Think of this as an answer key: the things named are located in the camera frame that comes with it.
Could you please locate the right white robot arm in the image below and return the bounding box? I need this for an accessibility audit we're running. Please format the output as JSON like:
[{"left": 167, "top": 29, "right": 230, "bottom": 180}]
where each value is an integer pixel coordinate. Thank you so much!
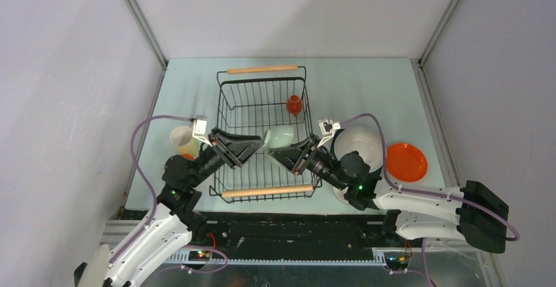
[{"left": 266, "top": 136, "right": 510, "bottom": 254}]

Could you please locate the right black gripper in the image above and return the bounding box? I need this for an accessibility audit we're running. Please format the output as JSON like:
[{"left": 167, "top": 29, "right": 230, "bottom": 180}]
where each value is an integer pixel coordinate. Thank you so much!
[{"left": 269, "top": 134, "right": 348, "bottom": 191}]

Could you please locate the black wire dish rack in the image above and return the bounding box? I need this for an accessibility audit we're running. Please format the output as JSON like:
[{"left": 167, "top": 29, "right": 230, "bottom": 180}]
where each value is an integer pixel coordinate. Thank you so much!
[{"left": 209, "top": 66, "right": 322, "bottom": 203}]

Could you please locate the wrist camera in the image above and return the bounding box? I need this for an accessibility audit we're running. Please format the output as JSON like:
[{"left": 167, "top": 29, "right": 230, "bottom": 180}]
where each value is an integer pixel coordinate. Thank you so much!
[
  {"left": 317, "top": 119, "right": 341, "bottom": 148},
  {"left": 192, "top": 115, "right": 212, "bottom": 146}
]

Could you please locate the orange round plate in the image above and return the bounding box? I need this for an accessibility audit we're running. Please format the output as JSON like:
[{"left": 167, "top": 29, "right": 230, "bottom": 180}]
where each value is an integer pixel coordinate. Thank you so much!
[{"left": 386, "top": 143, "right": 429, "bottom": 183}]

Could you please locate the orange glossy bowl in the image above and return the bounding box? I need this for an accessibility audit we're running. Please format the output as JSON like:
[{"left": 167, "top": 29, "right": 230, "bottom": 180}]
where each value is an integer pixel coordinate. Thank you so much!
[{"left": 181, "top": 154, "right": 195, "bottom": 161}]

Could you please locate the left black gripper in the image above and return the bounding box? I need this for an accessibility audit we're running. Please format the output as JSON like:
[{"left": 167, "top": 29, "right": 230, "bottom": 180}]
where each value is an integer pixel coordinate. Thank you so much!
[{"left": 188, "top": 126, "right": 264, "bottom": 187}]

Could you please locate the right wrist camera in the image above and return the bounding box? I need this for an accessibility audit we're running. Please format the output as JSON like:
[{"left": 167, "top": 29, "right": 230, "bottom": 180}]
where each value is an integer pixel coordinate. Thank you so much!
[{"left": 317, "top": 119, "right": 341, "bottom": 148}]

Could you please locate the green floral ceramic bowl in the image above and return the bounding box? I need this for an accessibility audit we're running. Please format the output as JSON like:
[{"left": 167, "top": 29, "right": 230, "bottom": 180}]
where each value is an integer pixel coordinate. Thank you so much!
[{"left": 262, "top": 125, "right": 295, "bottom": 151}]

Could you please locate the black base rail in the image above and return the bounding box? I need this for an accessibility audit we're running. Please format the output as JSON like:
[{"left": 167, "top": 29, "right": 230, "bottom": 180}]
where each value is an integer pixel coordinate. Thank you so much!
[{"left": 104, "top": 208, "right": 435, "bottom": 262}]

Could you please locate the small orange ceramic cup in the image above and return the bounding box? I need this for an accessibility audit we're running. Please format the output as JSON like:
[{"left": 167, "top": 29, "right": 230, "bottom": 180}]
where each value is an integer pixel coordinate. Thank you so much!
[{"left": 286, "top": 94, "right": 303, "bottom": 117}]

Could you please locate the yellow ceramic mug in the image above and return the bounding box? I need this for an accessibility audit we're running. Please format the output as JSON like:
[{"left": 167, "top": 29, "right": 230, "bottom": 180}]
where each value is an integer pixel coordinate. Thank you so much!
[{"left": 169, "top": 126, "right": 200, "bottom": 158}]

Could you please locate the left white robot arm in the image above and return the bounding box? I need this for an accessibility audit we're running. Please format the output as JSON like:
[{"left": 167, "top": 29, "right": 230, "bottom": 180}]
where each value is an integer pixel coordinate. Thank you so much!
[{"left": 73, "top": 128, "right": 264, "bottom": 286}]

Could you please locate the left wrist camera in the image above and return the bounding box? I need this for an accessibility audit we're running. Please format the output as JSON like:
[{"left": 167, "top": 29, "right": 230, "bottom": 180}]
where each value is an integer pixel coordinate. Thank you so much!
[{"left": 192, "top": 115, "right": 212, "bottom": 146}]

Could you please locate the white pink fluted plate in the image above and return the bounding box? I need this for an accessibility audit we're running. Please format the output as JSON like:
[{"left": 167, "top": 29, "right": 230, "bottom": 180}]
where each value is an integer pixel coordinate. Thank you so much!
[{"left": 332, "top": 126, "right": 384, "bottom": 172}]

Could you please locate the white ceramic bowl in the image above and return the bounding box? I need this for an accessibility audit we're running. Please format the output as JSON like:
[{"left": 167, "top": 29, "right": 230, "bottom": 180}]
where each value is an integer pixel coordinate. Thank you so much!
[{"left": 332, "top": 187, "right": 349, "bottom": 205}]

